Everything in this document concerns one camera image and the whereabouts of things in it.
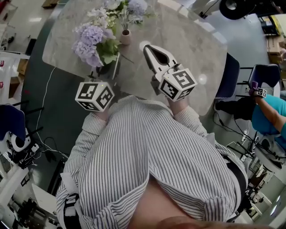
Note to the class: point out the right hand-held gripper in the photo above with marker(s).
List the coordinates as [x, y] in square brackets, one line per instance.
[178, 85]

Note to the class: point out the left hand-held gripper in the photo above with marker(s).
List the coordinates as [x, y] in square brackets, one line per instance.
[95, 96]

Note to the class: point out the dark glass vase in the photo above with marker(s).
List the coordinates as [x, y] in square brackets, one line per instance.
[107, 70]

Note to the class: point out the white and blue flowers bunch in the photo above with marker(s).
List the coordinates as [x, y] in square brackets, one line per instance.
[136, 6]

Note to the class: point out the purple hydrangea flowers bunch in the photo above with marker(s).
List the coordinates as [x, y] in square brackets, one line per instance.
[91, 38]

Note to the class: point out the person's right forearm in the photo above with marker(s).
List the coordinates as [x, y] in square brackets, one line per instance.
[190, 118]

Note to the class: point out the person's left forearm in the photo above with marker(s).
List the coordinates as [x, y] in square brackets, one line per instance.
[95, 127]

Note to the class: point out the pink reed diffuser bottle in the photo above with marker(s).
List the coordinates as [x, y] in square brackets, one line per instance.
[125, 38]

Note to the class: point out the person's striped shirt torso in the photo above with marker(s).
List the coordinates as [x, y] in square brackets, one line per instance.
[138, 156]

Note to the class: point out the blue chair with checked edge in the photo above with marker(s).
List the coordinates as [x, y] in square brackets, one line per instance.
[230, 76]

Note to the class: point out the blue chair with black legs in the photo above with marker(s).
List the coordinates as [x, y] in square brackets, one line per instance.
[11, 120]

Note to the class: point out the white round device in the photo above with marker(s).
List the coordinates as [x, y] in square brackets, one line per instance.
[20, 143]

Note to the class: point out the black round machine base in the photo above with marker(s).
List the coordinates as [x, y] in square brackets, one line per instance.
[236, 9]

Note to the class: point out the cardboard box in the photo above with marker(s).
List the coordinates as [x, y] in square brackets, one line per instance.
[274, 47]

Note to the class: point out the yellow and black box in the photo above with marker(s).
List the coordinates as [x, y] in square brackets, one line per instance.
[271, 25]

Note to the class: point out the blue chair with black frame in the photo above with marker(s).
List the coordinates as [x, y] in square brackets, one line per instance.
[267, 75]

